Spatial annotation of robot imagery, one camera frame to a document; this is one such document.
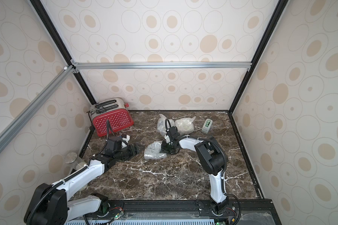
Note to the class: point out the left diagonal aluminium rail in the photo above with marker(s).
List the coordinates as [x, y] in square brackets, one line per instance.
[8, 134]

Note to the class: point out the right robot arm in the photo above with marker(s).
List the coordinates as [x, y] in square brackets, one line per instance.
[213, 161]

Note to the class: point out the black frame post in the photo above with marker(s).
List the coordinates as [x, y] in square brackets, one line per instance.
[50, 27]
[281, 5]

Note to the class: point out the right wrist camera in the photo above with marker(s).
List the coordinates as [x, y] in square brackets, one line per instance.
[167, 138]

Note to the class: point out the black left frame post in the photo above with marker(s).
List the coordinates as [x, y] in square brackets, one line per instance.
[50, 27]

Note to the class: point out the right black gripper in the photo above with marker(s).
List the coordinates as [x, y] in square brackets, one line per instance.
[169, 147]

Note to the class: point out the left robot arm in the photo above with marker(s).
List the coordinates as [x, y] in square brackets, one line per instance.
[51, 204]

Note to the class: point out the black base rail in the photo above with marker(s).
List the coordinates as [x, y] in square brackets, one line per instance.
[183, 212]

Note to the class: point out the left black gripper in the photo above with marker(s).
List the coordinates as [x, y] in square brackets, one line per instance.
[134, 152]

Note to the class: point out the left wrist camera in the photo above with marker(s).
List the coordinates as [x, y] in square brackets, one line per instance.
[125, 137]

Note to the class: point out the bubble wrap sheet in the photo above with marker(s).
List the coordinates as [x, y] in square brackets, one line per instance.
[185, 126]
[153, 151]
[161, 127]

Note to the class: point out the horizontal aluminium rail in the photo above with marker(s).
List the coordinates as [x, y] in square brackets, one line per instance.
[162, 65]

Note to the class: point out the black right frame post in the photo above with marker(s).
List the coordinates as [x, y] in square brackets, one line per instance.
[281, 5]

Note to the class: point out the red silver toaster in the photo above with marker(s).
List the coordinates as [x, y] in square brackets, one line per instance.
[113, 110]

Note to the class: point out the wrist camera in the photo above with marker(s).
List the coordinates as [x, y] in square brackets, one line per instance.
[167, 138]
[125, 137]

